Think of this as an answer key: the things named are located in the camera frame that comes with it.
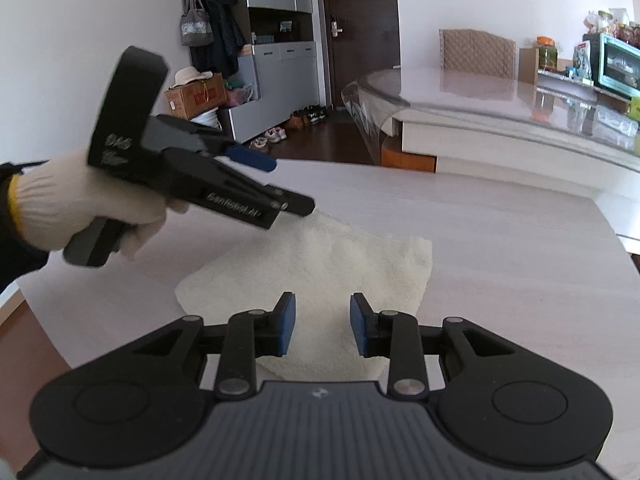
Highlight orange lid glass jar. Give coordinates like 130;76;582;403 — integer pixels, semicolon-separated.
536;36;558;71

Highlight small plain cardboard box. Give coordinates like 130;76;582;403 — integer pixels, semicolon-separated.
518;47;540;83

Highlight teal toaster oven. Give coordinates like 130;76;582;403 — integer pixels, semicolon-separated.
582;33;640;98

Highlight group of food jars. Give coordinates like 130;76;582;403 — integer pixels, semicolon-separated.
582;7;640;48

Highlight white plastic bucket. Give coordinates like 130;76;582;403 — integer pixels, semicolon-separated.
190;107;221;133

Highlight white dining table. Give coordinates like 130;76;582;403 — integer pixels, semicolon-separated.
341;65;640;201

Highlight black hanging coat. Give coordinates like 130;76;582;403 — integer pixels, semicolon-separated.
192;0;247;78

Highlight brown cardboard box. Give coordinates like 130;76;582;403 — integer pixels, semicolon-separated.
165;72;228;120

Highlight beige quilted chair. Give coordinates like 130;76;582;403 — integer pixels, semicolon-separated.
439;28;517;81

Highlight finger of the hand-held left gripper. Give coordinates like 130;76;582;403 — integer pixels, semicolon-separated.
215;142;277;173
260;185;317;218

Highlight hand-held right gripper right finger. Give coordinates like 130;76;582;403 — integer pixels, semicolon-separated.
349;291;506;401

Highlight grey hanging bag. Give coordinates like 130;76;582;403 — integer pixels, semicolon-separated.
180;0;214;47

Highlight cream towel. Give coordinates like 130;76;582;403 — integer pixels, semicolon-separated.
175;210;433;386

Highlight pink cloth items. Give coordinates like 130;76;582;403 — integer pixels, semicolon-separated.
225;80;256;108

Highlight clear plastic bag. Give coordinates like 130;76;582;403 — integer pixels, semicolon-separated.
592;105;640;138

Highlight dark brown door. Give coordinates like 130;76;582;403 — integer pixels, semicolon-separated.
317;0;403;111

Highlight person's left hand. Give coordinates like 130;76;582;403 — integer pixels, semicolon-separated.
7;150;193;261

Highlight straw hat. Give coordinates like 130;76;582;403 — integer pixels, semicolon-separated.
172;66;213;90

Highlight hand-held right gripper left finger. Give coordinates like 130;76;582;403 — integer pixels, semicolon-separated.
132;291;298;401

